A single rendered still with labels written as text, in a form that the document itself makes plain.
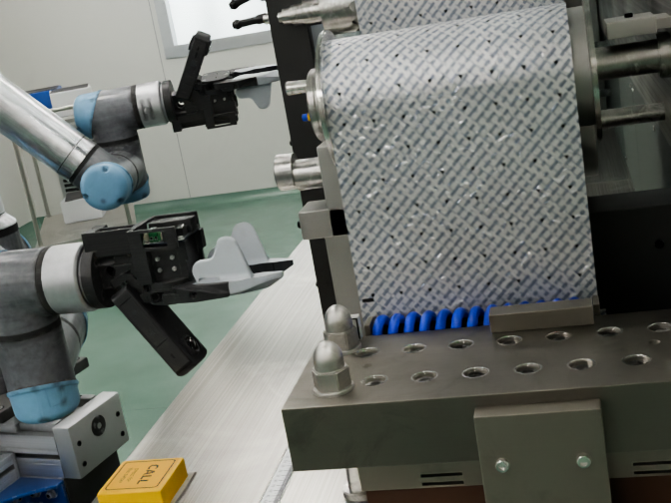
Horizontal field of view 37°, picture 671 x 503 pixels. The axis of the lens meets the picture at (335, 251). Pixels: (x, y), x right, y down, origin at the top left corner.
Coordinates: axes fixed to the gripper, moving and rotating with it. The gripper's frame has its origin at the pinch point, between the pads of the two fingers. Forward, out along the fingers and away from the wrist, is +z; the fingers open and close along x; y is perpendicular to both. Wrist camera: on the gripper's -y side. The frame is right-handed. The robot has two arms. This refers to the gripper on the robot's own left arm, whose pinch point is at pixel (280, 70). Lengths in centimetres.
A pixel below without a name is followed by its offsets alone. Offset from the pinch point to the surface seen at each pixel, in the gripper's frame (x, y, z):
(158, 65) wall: -512, 96, -98
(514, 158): 80, -5, 23
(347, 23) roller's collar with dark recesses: 45.5, -14.3, 10.9
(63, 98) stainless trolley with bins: -364, 76, -129
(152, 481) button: 85, 20, -17
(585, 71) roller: 80, -13, 30
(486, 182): 79, -3, 20
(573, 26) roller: 77, -16, 30
